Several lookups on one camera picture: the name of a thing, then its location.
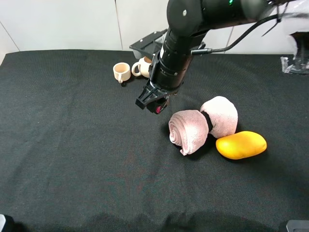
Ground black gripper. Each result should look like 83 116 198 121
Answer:
135 52 185 114

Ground black patterned tin box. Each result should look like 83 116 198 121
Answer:
151 96 170 115

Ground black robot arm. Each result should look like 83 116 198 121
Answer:
135 0 274 114

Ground cream ceramic teapot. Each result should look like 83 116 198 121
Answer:
131 57 152 78

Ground cream ceramic cup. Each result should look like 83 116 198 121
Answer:
113 62 131 84

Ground pink rolled towel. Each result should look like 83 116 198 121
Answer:
169 96 238 156

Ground black elastic band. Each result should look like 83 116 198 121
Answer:
201 111 213 132

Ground black table cloth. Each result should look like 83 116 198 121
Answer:
0 50 309 232

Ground yellow mango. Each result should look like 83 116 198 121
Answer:
216 131 267 160

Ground clear plastic wrapped fixture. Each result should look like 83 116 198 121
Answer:
262 0 309 75

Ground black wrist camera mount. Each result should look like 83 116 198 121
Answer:
129 28 212 66

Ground black cable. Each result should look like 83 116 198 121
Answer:
190 13 281 56

